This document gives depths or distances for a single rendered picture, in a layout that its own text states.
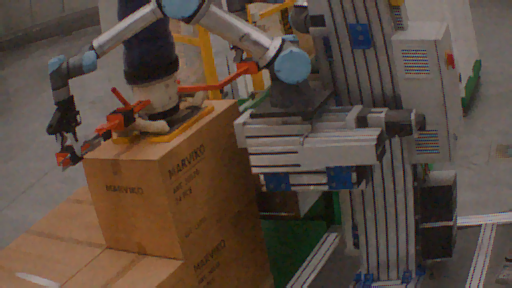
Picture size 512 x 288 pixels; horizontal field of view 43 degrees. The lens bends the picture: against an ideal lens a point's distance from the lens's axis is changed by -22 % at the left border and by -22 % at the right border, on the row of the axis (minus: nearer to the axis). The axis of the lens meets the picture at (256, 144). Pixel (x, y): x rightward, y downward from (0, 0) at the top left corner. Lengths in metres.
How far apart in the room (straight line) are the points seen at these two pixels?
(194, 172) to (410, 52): 0.93
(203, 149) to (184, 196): 0.21
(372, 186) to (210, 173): 0.61
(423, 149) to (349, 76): 0.38
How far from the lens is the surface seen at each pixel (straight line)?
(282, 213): 3.38
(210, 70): 4.20
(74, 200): 3.70
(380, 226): 2.94
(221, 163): 3.06
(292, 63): 2.46
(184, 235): 2.85
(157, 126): 2.83
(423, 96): 2.64
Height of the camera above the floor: 1.80
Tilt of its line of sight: 19 degrees down
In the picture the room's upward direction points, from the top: 11 degrees counter-clockwise
